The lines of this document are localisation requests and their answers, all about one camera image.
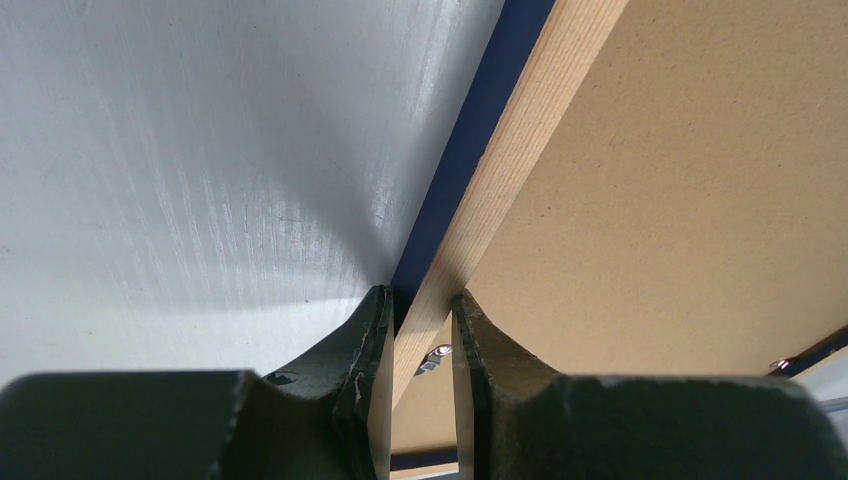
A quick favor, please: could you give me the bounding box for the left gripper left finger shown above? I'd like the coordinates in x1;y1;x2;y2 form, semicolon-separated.
1;286;394;479

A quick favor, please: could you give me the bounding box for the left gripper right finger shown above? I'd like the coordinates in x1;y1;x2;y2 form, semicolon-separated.
452;292;847;479

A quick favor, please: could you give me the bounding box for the blue wooden photo frame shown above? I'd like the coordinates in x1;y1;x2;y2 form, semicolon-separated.
393;1;847;479

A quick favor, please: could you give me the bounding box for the brown frame backing board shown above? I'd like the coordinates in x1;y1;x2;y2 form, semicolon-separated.
390;0;848;455

